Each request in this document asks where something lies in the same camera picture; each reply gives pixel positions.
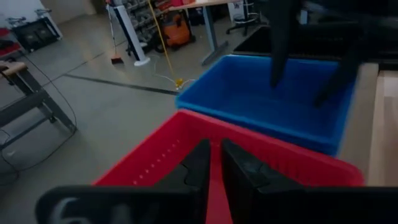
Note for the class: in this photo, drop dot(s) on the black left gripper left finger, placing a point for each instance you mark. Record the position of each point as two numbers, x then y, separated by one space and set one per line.
192 174

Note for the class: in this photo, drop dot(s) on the orange shop vacuum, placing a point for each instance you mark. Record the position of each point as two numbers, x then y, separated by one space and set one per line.
177 31

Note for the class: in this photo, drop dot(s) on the blue slotted plastic basket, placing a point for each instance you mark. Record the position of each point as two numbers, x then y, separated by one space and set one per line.
248 102

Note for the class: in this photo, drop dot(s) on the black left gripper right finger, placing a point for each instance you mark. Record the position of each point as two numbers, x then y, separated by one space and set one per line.
245 174

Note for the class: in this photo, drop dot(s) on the red background object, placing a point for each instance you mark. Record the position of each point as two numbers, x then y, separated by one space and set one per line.
9 48

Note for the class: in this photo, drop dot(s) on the red slotted plastic basket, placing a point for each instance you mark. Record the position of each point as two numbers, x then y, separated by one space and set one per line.
248 143

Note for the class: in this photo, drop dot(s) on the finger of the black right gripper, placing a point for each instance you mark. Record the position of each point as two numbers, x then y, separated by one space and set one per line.
283 37
342 74

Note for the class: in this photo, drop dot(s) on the white standing floor column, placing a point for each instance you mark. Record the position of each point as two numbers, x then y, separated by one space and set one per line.
129 34

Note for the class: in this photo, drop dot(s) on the black equipment cart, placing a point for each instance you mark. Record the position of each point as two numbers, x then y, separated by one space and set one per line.
34 35

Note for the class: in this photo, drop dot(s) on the table with grey metal legs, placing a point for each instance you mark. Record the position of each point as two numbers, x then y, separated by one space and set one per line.
210 31

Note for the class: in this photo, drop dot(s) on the yellow power plug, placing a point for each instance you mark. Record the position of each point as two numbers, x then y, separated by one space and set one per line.
179 82

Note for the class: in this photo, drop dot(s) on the grey metal stand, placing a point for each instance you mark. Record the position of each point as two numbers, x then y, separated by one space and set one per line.
37 96

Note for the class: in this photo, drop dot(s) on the black rolling stool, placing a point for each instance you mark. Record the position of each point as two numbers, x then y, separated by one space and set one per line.
245 20

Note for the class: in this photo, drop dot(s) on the black slotted plastic basket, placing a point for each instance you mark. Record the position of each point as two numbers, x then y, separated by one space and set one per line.
255 43

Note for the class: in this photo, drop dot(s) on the storage shelving with bins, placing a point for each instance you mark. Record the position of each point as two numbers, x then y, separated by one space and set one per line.
140 15

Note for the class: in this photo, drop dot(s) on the broom with red head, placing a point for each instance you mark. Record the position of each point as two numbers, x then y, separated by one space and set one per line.
117 60

